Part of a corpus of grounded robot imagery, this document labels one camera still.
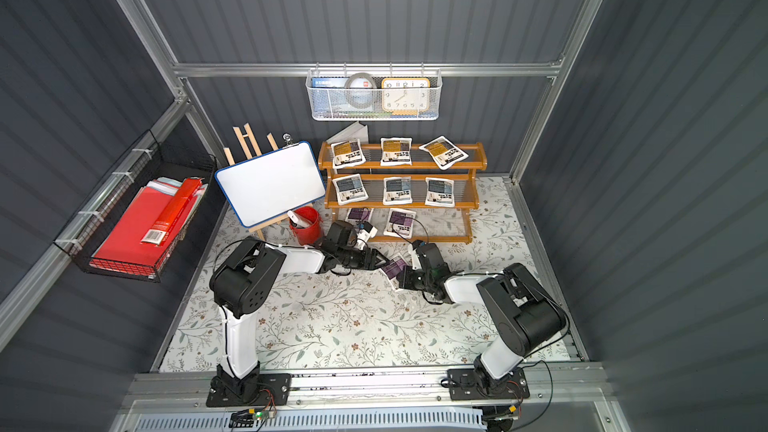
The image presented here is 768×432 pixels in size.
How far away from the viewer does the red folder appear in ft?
2.26

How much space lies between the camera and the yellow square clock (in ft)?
2.93

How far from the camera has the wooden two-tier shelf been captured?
86cm

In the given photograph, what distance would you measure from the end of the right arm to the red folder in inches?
23.3

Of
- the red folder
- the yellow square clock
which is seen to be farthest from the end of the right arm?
the red folder
